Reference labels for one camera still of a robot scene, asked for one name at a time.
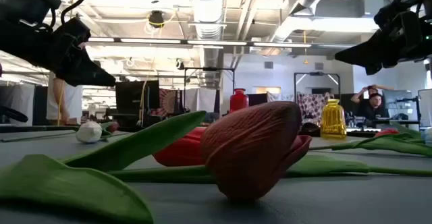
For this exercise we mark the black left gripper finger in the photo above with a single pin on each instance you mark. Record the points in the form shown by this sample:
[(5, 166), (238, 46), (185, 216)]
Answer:
[(84, 74)]

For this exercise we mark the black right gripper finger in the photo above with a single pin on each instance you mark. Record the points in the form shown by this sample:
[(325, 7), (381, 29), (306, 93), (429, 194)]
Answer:
[(366, 53)]

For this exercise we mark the white artificial tulip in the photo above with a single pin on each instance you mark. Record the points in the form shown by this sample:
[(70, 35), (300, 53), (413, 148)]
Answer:
[(88, 132)]

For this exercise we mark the bright red artificial tulip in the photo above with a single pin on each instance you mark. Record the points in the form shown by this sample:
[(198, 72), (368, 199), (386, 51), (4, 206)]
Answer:
[(386, 132), (182, 149)]

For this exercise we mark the dark red artificial tulip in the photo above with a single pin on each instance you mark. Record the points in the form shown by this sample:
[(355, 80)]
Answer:
[(249, 149)]

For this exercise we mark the yellow glass vase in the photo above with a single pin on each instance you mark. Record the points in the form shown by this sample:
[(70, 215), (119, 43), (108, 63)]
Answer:
[(333, 119)]

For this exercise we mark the red glass vase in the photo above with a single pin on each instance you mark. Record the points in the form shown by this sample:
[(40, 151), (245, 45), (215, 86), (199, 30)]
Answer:
[(239, 101)]

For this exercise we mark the person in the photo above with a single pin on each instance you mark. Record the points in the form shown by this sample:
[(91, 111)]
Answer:
[(373, 107)]

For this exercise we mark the black partition panel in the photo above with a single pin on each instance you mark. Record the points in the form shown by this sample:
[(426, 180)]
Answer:
[(40, 106)]

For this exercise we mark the black screen panel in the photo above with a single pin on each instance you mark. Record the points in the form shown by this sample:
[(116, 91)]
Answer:
[(135, 96)]

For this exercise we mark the grey computer monitor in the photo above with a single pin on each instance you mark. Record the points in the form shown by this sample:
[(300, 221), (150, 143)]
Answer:
[(401, 97)]

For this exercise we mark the black curved bar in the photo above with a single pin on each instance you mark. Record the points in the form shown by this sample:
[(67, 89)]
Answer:
[(13, 113)]

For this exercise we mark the patterned quilt cloth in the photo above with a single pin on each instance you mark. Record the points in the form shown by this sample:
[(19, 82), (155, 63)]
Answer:
[(310, 107)]

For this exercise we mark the round mandala tapestry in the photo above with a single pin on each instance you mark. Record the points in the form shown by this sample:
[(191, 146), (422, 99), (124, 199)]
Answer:
[(167, 101)]

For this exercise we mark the black rounded object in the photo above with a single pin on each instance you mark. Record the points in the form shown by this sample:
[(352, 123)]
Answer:
[(310, 129)]

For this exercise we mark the long ceiling light strip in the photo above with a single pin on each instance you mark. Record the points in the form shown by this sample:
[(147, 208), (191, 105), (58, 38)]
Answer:
[(216, 42)]

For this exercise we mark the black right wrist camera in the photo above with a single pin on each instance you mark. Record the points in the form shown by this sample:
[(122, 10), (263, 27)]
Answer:
[(395, 9)]

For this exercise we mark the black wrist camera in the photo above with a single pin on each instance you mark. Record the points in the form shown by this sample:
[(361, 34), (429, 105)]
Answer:
[(395, 9), (72, 33)]

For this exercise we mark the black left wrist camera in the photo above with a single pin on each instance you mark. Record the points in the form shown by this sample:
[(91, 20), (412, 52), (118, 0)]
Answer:
[(72, 33)]

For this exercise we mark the black ceiling dome camera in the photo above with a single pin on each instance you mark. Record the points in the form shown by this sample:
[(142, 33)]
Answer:
[(156, 19)]

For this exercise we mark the silver ceiling ventilation duct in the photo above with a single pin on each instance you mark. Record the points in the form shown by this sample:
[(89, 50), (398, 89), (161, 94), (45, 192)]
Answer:
[(206, 11)]

